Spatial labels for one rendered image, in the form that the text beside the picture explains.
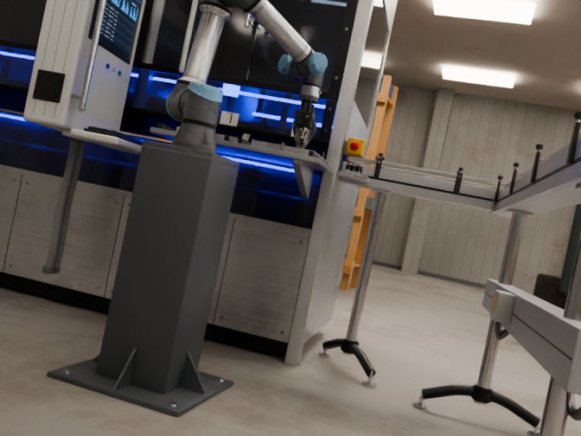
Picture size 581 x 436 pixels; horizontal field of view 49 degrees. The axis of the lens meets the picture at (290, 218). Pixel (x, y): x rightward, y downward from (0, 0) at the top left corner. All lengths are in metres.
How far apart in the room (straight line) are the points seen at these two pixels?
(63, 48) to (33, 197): 0.91
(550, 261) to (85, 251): 10.77
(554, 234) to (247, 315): 10.53
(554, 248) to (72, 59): 11.25
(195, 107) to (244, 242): 0.92
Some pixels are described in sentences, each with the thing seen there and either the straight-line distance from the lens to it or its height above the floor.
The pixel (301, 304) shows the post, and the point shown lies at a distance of 2.81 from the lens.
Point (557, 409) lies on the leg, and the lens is 1.50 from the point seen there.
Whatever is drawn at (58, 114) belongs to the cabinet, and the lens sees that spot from 2.64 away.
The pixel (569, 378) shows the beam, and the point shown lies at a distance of 1.31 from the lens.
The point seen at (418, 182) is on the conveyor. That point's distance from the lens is 2.87.
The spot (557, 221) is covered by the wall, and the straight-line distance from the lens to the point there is 13.02.
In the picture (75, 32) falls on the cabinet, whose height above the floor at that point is 1.17.
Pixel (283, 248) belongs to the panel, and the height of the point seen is 0.49.
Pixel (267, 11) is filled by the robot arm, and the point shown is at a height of 1.32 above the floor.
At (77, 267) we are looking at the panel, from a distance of 3.19.
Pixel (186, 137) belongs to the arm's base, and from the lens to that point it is 2.10.
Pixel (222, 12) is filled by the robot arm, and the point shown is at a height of 1.29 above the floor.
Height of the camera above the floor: 0.65
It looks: level
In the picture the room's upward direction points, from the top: 12 degrees clockwise
